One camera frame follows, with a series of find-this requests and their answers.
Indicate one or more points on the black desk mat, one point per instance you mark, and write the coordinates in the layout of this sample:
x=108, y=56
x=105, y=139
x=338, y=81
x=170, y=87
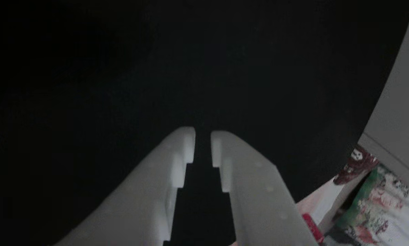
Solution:
x=88, y=85

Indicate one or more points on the floral patterned bag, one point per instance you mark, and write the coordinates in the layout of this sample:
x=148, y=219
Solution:
x=382, y=212

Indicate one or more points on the white paper bag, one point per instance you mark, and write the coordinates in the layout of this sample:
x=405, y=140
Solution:
x=322, y=201

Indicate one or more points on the small red box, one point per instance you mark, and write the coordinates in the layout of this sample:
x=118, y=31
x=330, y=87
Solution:
x=313, y=227

